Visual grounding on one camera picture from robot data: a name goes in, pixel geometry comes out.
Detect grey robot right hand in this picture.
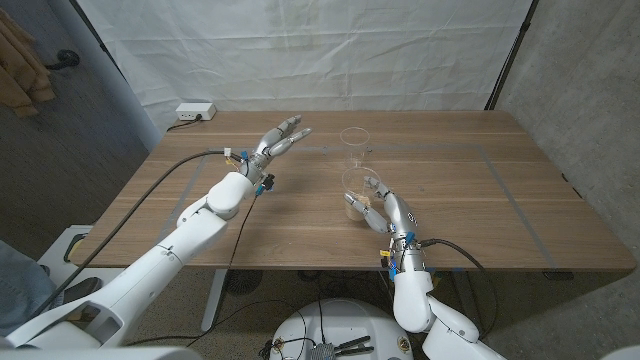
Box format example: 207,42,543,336
343,175,419,241

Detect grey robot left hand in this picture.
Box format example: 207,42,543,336
239,114,314,184

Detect brown sugar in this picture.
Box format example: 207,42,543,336
346,194,374,222

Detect clear plastic cup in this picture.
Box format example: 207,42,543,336
339,126,372,169
342,166,383,223

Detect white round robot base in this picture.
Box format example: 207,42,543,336
269,298,415,360

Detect white power strip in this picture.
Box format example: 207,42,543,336
175,102,218,122

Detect white fabric backdrop sheet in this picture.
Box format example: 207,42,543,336
74,0,534,136

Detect white table leg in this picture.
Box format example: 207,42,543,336
200,268,230,331
449,272,482,337

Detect black pliers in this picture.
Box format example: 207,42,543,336
333,335,375,357

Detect black round grille object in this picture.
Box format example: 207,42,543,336
224,269,265,297

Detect grey finned electronics box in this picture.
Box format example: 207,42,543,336
309,342,337,360

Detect white pillar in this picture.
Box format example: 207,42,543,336
47,0,164,151

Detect black backdrop stand pole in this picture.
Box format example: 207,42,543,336
483,0,541,111
68,0,126,81

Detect black shoe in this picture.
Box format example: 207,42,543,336
59,276,104,304

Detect brown coat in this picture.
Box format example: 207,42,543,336
0,8,57,119

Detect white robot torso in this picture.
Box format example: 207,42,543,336
0,345,204,360

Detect person leg in jeans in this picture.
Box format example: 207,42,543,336
0,239,59,336

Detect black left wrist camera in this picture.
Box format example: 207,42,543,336
254,173,277,197

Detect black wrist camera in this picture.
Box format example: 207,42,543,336
379,248,401,281
254,173,277,197

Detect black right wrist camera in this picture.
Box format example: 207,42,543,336
379,248,401,281

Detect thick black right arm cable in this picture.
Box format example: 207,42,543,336
420,238,499,344

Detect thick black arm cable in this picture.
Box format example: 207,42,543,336
420,238,499,344
27,149,244,321

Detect thin black left wrist cable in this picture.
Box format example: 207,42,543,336
187,193,261,349

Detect black power strip cord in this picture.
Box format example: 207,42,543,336
166,115,203,133

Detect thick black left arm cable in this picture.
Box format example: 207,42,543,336
27,149,244,321

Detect black door handle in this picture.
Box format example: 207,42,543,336
43,48,81,71

